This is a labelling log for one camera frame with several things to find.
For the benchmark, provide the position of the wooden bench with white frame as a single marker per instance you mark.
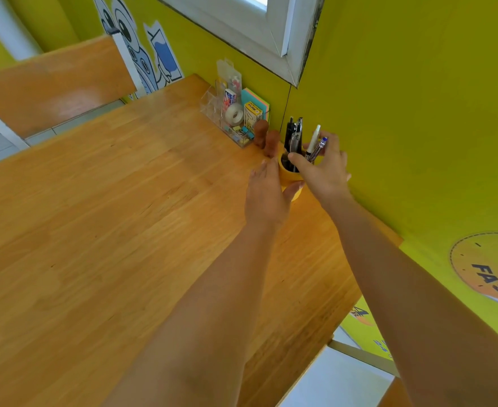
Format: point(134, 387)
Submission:
point(49, 84)

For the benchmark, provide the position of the person's right forearm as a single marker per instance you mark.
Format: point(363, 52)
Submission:
point(401, 300)

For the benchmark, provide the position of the person's right hand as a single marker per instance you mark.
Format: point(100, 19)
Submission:
point(327, 177)

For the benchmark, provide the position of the brown wooden figure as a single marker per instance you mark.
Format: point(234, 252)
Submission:
point(260, 133)
point(271, 144)

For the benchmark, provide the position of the person's left forearm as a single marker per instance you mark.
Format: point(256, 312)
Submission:
point(215, 317)

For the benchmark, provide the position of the black pen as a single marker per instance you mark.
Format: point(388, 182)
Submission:
point(288, 137)

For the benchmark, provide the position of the person's left thumb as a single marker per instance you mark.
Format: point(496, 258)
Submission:
point(293, 191)

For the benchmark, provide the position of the white window frame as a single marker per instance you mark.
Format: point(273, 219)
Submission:
point(253, 29)

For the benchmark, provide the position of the clear acrylic desk organizer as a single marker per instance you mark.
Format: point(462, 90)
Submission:
point(215, 108)

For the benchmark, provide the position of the blue label marker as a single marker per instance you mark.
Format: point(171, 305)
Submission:
point(320, 148)

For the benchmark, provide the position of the white tape roll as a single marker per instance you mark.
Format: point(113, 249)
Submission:
point(234, 114)

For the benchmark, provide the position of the small orange blue wall sticker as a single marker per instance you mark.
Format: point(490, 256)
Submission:
point(365, 326)

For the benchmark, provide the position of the white and red small box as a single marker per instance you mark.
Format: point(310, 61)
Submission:
point(229, 98)

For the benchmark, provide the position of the blue white cartoon wall sticker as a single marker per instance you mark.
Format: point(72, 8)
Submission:
point(138, 50)

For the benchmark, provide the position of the pastel sticky notes pad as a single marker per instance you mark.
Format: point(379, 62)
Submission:
point(255, 98)

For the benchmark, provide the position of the yellow pen cup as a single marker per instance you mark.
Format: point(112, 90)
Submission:
point(287, 174)

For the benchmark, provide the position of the blue binder clip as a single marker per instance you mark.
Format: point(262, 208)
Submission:
point(247, 133)

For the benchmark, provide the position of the white pen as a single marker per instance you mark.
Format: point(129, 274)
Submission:
point(313, 139)

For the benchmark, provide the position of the round orange wall sticker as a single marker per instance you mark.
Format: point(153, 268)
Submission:
point(486, 267)

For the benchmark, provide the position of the person's left hand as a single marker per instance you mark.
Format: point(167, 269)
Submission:
point(266, 199)

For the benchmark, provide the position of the person's right thumb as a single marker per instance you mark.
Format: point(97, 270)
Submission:
point(300, 161)

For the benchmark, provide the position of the silver metal stapler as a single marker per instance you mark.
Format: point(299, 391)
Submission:
point(296, 137)

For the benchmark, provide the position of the yellow staples box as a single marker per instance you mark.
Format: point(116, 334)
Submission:
point(252, 114)

